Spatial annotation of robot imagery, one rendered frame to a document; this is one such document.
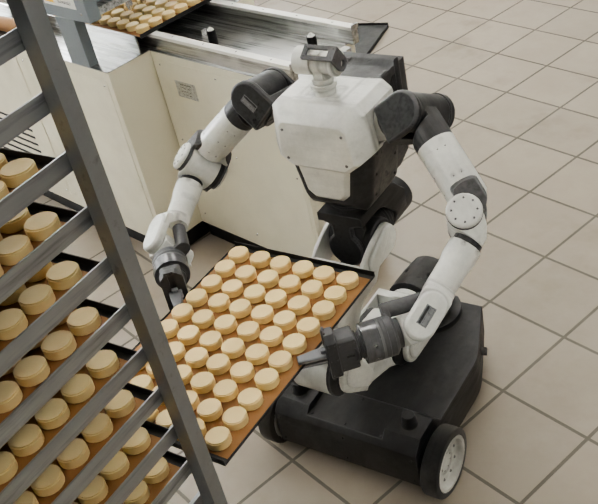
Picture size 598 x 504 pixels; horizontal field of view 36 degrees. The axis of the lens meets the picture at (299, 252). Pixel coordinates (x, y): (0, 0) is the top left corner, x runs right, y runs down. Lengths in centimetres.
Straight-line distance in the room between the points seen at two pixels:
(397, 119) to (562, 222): 158
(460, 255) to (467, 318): 95
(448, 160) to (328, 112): 31
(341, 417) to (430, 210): 130
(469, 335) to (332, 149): 92
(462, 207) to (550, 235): 155
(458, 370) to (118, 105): 153
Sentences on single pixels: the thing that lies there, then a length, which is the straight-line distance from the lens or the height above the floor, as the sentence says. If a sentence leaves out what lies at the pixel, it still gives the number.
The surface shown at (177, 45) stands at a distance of 329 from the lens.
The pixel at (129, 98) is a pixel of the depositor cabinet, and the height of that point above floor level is 71.
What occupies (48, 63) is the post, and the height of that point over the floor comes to 165.
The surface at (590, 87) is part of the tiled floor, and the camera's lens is 445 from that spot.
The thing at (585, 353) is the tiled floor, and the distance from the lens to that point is 301.
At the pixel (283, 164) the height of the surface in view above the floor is 52.
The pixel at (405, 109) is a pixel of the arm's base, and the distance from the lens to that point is 207.
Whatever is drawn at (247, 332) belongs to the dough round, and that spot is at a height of 80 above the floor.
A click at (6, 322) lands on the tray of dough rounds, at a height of 133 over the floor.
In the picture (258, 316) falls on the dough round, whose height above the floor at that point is 80.
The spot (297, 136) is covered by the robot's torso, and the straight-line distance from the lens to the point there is 219.
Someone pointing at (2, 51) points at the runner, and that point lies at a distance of 122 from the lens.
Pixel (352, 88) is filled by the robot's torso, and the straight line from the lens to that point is 219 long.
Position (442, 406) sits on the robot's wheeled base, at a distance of 264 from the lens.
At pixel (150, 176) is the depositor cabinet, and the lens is 354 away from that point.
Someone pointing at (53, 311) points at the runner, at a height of 133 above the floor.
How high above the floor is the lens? 207
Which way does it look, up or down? 35 degrees down
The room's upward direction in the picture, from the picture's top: 14 degrees counter-clockwise
